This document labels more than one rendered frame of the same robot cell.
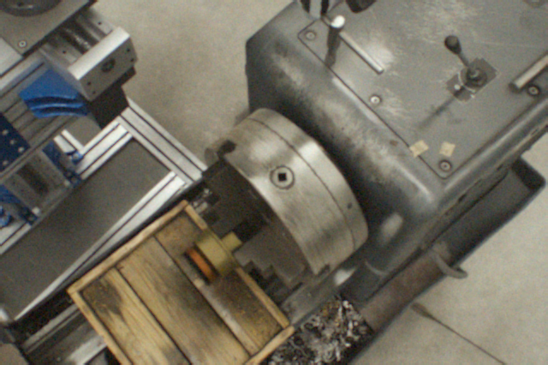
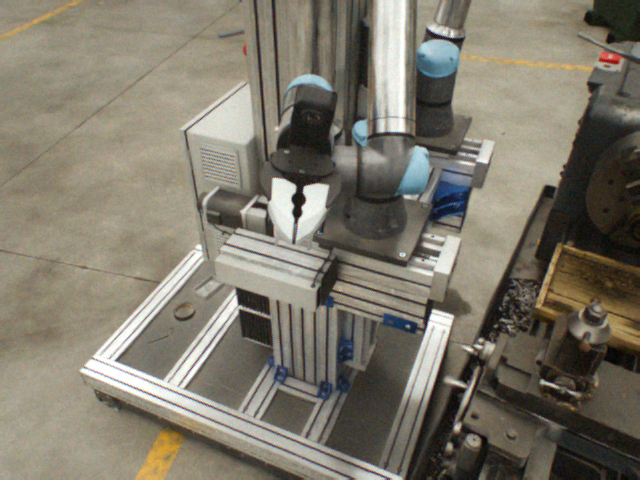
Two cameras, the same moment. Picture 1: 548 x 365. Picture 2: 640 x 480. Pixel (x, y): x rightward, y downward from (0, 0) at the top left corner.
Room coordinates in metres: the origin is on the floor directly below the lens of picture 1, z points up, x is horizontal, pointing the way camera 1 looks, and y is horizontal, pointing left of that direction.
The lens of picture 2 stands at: (-0.48, 1.22, 1.91)
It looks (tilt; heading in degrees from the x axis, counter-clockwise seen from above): 40 degrees down; 342
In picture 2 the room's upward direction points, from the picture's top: straight up
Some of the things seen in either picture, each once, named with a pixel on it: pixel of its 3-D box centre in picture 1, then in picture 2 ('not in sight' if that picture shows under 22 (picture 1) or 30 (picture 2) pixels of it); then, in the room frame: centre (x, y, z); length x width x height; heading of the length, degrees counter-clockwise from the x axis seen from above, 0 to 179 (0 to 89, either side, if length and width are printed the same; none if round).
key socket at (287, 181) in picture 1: (282, 179); not in sight; (0.36, -0.01, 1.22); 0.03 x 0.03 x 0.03
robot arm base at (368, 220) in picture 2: not in sight; (375, 201); (0.40, 0.81, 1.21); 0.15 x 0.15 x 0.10
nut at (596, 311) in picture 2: not in sight; (596, 311); (0.00, 0.52, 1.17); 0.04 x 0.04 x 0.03
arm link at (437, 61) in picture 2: not in sight; (435, 69); (0.77, 0.48, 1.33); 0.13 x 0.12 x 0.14; 148
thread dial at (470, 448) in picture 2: not in sight; (469, 450); (-0.04, 0.74, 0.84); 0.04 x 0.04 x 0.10; 42
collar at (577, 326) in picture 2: not in sight; (590, 323); (0.00, 0.52, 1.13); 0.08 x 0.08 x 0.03
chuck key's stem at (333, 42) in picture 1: (333, 43); not in sight; (0.55, -0.09, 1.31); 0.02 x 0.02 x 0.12; 42
